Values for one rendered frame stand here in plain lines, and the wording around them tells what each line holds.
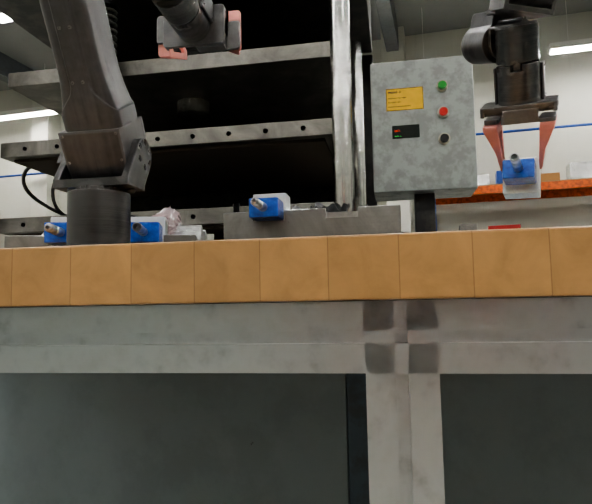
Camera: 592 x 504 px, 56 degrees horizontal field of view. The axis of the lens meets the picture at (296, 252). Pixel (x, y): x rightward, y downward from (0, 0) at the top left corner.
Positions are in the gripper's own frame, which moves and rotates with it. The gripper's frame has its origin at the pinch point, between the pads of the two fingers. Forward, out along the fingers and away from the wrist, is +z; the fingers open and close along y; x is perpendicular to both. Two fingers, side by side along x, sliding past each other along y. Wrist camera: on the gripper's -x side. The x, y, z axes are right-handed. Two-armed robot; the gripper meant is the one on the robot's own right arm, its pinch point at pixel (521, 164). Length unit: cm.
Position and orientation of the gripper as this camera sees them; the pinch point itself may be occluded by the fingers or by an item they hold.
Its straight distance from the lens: 91.2
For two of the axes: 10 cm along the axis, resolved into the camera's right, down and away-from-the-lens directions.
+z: 1.7, 9.3, 3.3
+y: -8.9, 0.0, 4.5
